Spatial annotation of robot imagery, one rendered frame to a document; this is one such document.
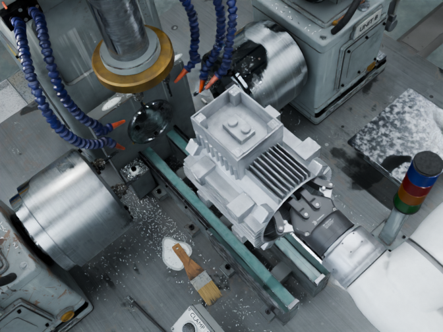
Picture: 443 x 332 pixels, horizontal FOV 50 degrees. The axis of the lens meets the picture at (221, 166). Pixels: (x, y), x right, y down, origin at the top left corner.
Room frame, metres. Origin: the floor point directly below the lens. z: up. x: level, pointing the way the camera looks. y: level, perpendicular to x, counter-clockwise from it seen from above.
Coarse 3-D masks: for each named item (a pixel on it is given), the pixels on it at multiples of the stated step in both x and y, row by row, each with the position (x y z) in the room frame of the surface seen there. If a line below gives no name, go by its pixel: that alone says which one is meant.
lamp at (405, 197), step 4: (400, 184) 0.43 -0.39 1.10; (400, 188) 0.42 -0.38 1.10; (400, 192) 0.41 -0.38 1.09; (404, 192) 0.40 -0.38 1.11; (428, 192) 0.39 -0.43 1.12; (400, 196) 0.41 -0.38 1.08; (404, 196) 0.40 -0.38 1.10; (408, 196) 0.39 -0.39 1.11; (412, 196) 0.39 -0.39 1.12; (424, 196) 0.38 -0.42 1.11; (404, 200) 0.40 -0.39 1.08; (408, 200) 0.39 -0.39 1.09; (412, 200) 0.39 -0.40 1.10; (416, 200) 0.38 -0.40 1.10; (420, 200) 0.38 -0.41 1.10; (408, 204) 0.39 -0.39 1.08; (412, 204) 0.38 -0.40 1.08; (416, 204) 0.38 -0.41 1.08
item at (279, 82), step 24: (264, 24) 0.94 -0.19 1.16; (240, 48) 0.87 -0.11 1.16; (264, 48) 0.86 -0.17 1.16; (288, 48) 0.86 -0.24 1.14; (240, 72) 0.80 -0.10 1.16; (264, 72) 0.80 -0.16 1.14; (288, 72) 0.81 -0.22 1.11; (216, 96) 0.87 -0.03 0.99; (264, 96) 0.75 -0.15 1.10; (288, 96) 0.78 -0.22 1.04
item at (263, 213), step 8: (192, 144) 0.46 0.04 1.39; (200, 144) 0.46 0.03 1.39; (192, 152) 0.45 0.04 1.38; (312, 160) 0.38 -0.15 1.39; (320, 160) 0.38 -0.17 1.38; (312, 168) 0.37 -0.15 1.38; (320, 168) 0.36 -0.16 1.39; (264, 208) 0.31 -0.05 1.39; (256, 216) 0.30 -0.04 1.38; (264, 216) 0.30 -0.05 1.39; (264, 248) 0.29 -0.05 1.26
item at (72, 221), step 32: (64, 160) 0.65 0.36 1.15; (96, 160) 0.68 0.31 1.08; (32, 192) 0.57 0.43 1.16; (64, 192) 0.55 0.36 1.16; (96, 192) 0.55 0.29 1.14; (32, 224) 0.50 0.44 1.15; (64, 224) 0.49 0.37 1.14; (96, 224) 0.49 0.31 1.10; (128, 224) 0.50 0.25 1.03; (64, 256) 0.44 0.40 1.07
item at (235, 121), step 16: (224, 96) 0.51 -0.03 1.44; (240, 96) 0.51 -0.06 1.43; (208, 112) 0.49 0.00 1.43; (224, 112) 0.49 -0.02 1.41; (240, 112) 0.49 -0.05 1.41; (256, 112) 0.47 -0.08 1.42; (208, 128) 0.47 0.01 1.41; (224, 128) 0.46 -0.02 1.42; (240, 128) 0.45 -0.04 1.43; (256, 128) 0.45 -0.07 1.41; (272, 128) 0.42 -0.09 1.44; (208, 144) 0.44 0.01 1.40; (224, 144) 0.43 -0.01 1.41; (240, 144) 0.42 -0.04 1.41; (256, 144) 0.40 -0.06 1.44; (272, 144) 0.41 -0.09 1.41; (224, 160) 0.40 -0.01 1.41; (240, 160) 0.38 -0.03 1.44; (256, 160) 0.39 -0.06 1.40; (240, 176) 0.37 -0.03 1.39
